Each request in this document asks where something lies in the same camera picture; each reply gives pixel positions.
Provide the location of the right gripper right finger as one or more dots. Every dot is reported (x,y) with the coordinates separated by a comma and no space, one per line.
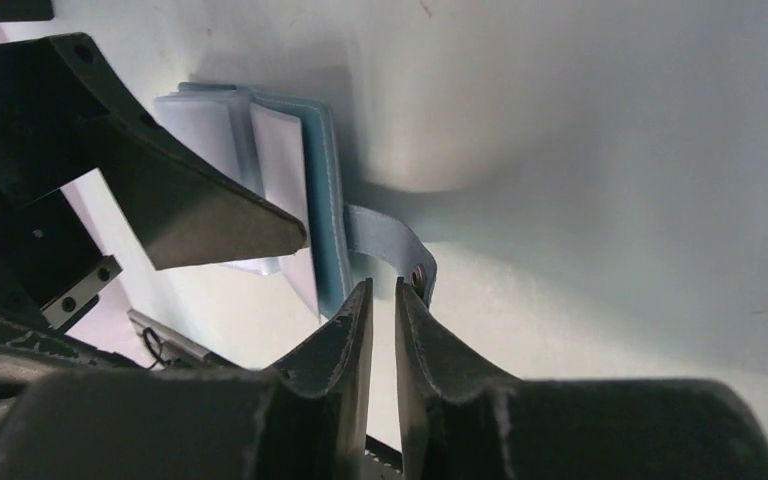
(462,417)

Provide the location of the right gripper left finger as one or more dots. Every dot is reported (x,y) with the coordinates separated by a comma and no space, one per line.
(303,417)

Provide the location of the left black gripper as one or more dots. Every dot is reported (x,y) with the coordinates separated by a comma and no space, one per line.
(63,110)

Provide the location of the blue card holder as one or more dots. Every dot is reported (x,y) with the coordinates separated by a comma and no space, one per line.
(285,149)

